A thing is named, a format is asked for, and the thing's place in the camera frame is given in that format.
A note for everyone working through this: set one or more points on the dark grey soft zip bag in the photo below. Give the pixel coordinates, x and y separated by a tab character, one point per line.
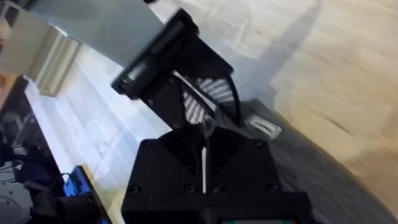
311	177

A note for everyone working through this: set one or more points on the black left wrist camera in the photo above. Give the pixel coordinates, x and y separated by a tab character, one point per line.
155	56

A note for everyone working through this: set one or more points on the blue object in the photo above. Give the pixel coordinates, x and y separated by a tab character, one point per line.
76	183

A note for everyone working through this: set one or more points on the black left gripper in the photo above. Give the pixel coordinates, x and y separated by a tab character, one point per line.
205	54

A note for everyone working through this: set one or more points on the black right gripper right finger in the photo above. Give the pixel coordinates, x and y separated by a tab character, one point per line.
242	165

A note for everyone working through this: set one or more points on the beige box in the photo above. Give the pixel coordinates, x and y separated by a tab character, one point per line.
53	62

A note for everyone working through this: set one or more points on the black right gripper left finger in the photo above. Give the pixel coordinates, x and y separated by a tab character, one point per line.
168	168

